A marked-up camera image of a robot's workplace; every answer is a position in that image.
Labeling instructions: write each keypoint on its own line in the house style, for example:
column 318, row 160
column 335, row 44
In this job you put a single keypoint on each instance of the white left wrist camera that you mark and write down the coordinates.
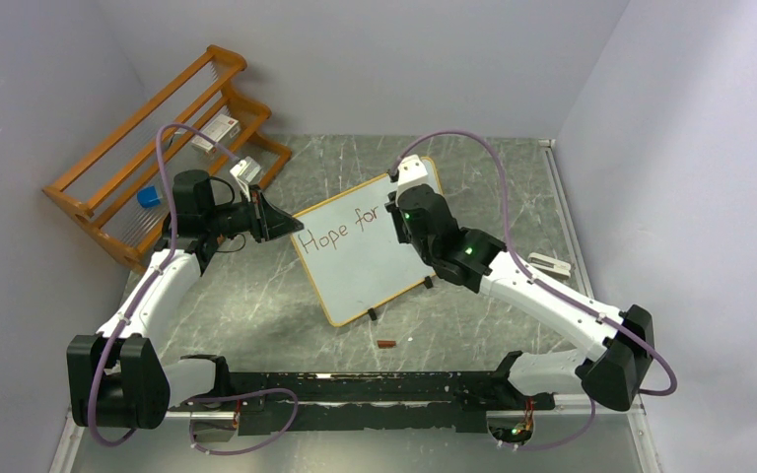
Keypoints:
column 244, row 173

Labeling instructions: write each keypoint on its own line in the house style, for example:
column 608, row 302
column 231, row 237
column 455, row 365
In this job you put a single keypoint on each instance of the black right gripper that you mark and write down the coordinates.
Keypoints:
column 392, row 207

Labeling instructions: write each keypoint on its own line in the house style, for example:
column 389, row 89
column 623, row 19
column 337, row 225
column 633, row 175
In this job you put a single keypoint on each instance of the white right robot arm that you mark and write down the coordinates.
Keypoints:
column 610, row 358

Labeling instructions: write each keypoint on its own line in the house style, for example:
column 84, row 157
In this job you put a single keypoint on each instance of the yellow framed whiteboard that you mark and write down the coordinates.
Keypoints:
column 351, row 253

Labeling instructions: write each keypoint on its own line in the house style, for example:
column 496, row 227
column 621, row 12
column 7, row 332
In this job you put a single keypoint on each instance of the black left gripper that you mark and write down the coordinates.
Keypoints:
column 267, row 222

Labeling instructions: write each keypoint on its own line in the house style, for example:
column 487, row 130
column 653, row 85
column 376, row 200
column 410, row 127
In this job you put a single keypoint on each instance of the grey cardboard box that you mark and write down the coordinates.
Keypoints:
column 221, row 128

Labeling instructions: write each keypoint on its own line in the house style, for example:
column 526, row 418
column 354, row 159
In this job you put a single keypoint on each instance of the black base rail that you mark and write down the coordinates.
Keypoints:
column 352, row 401

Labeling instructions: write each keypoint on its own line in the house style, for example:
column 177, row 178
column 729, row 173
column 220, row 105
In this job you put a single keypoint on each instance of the blue cube block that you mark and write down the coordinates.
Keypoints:
column 150, row 197

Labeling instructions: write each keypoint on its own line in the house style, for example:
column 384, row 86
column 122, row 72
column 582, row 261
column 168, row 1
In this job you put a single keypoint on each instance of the white whiteboard eraser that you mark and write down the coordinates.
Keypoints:
column 553, row 267

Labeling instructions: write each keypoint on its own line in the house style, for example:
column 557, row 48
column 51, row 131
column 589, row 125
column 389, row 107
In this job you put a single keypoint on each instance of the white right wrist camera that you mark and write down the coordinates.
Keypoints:
column 411, row 172

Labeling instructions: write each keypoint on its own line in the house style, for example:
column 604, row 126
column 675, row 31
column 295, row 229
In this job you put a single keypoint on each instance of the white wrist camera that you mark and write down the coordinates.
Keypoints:
column 411, row 172
column 244, row 173

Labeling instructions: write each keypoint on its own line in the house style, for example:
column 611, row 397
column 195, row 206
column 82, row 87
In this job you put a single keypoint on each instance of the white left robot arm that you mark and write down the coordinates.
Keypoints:
column 116, row 379

